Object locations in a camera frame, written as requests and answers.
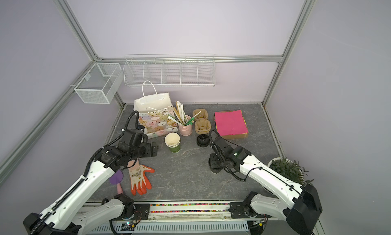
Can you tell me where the black paper coffee cup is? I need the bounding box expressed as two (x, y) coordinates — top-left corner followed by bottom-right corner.
(208, 156), (224, 174)

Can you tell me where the white cartoon paper gift bag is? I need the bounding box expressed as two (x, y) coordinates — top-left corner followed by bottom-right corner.
(133, 91), (178, 139)

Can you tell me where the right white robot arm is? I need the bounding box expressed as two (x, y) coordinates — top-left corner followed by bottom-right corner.
(208, 130), (323, 235)

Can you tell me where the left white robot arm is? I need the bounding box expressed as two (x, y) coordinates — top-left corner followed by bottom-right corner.
(23, 119), (158, 235)

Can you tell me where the green paper coffee cup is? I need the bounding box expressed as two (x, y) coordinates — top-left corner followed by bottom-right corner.
(165, 132), (181, 153)

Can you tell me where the stack of black cup lids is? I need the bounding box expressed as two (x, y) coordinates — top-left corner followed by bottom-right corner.
(197, 134), (210, 148)

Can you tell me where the orange white work glove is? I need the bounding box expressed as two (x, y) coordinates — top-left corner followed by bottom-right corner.
(127, 160), (155, 196)

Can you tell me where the brown pulp cup carrier stack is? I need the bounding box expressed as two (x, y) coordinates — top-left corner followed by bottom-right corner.
(192, 108), (211, 135)

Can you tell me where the purple pink silicone spatula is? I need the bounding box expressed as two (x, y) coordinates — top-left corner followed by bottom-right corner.
(109, 169), (123, 194)

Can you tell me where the pink cup of stirrers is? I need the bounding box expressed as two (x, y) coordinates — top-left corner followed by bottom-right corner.
(168, 101), (201, 136)

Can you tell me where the potted green plant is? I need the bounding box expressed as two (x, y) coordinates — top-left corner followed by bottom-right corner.
(267, 157), (314, 186)

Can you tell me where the small white mesh basket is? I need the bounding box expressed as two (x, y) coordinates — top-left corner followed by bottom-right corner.
(74, 63), (124, 104)

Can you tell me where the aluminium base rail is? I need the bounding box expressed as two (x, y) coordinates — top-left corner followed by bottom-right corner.
(57, 199), (324, 235)

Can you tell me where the long white wire shelf basket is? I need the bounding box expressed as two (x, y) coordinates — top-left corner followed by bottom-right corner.
(123, 54), (215, 86)

